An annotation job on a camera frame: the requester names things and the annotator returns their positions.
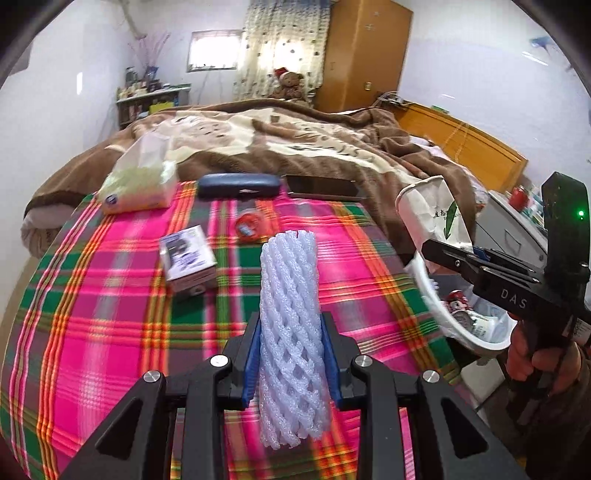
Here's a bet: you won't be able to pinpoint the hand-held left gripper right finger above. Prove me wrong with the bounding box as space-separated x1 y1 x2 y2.
321 313 532 480

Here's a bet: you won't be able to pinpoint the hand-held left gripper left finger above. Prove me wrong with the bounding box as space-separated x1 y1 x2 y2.
60 314 260 480

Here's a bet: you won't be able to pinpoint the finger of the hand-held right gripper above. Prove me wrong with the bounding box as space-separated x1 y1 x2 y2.
471 247 541 278
422 239 485 289

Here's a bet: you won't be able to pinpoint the white foam fruit net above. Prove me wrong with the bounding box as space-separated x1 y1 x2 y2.
257 231 332 450

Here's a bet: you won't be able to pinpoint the white paper cup green print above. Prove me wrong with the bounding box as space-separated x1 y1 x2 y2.
394 175 474 253

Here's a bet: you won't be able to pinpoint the white round waste bin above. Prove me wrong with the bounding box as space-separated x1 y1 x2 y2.
404 251 519 359

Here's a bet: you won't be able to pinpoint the person's right hand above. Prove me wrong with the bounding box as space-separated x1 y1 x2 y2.
508 320 581 393

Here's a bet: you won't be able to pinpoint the grey bedside drawer cabinet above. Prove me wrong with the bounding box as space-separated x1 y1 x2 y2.
475 189 550 261

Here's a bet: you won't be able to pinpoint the red white drink can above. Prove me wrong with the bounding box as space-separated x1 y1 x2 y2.
442 291 472 325

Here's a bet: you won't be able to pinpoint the clutter of bedside boxes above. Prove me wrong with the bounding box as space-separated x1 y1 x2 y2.
529 185 546 222

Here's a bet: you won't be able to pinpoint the white packet in bin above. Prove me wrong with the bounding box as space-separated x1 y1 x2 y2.
470 308 505 343

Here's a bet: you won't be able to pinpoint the pink pillow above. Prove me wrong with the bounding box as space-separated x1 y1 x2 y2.
410 134 486 195

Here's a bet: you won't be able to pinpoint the small white printed box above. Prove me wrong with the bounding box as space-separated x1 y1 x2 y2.
159 224 219 295

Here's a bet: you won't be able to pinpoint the wooden bed headboard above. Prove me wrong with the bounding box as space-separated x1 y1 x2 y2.
394 102 529 193

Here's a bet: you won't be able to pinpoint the pink plaid bed sheet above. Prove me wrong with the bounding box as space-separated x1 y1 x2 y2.
0 179 462 480

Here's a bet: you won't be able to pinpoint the black smartphone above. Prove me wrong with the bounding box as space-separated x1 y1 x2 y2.
284 174 365 202

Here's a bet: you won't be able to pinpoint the dark blue glasses case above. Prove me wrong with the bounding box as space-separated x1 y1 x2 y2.
198 173 281 200

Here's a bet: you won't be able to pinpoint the brown patterned blanket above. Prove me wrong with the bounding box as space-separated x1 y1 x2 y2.
23 98 486 259

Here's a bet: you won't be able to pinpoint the clear plastic bag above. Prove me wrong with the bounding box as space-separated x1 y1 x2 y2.
100 134 178 215

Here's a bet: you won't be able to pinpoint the wooden wardrobe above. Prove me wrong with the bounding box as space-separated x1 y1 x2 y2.
315 0 413 113

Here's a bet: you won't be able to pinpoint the brown teddy bear red hat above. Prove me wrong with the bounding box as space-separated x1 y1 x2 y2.
269 67 307 101

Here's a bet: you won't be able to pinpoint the cluttered shelf unit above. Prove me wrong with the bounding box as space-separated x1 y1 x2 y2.
115 85 193 130

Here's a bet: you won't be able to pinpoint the patterned curtain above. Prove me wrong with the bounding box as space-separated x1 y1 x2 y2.
233 0 331 100

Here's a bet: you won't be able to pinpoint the small window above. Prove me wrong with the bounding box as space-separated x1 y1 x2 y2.
186 30 245 73

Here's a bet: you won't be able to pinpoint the dry decorative branches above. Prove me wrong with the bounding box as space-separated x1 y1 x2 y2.
128 31 170 85

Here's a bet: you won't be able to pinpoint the white wall pipe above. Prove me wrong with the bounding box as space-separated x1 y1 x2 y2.
119 0 145 38

